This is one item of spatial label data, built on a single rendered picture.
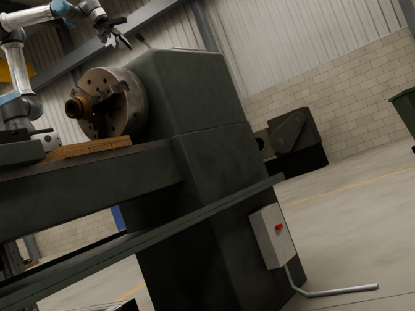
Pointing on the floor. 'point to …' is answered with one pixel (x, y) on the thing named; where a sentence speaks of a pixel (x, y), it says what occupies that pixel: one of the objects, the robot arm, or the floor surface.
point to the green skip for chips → (406, 109)
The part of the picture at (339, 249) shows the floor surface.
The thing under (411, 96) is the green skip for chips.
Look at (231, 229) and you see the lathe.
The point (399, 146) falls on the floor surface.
